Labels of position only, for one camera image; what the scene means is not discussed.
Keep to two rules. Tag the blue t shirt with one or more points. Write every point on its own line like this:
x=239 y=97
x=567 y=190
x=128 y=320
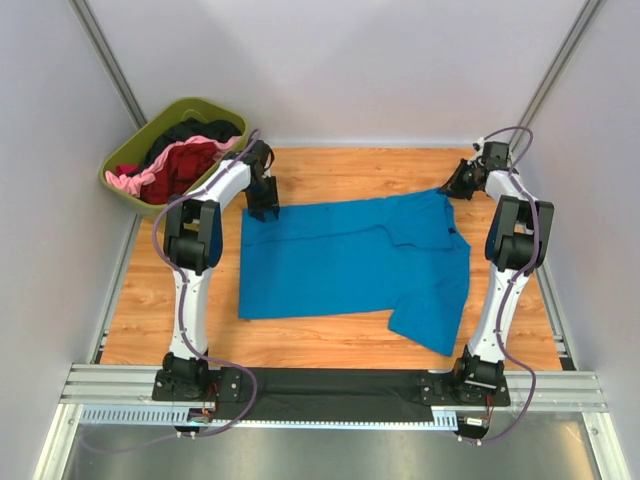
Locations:
x=400 y=253

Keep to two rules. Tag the pink garment in bin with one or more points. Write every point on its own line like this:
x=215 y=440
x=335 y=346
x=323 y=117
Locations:
x=132 y=185

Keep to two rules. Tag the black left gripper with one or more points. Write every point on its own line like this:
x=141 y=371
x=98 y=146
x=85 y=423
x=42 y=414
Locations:
x=262 y=201

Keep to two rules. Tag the left aluminium frame post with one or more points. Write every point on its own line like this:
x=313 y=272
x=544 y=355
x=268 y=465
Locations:
x=94 y=32

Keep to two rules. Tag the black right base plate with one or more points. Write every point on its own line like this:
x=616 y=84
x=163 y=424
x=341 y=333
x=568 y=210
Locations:
x=447 y=389

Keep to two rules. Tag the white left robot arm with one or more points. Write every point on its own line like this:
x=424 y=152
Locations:
x=193 y=246

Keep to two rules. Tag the right aluminium frame post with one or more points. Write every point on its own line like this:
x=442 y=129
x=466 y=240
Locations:
x=569 y=45

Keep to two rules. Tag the green plastic laundry bin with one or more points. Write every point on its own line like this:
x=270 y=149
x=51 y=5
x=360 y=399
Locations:
x=127 y=158

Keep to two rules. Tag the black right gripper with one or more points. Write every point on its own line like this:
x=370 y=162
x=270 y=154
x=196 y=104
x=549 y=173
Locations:
x=460 y=179

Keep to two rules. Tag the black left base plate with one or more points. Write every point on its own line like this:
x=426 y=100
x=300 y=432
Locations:
x=226 y=385

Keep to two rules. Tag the aluminium frame post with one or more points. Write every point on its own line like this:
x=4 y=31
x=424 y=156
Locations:
x=569 y=45
x=94 y=32

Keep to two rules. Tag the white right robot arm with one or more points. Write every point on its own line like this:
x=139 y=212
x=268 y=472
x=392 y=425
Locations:
x=515 y=247

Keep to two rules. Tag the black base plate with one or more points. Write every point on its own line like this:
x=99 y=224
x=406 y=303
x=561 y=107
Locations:
x=447 y=389
x=226 y=385

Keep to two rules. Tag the dark red garment in bin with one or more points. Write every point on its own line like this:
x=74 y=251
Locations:
x=185 y=165

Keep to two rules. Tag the aluminium front frame beam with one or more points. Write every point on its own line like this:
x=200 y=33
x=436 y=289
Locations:
x=544 y=391

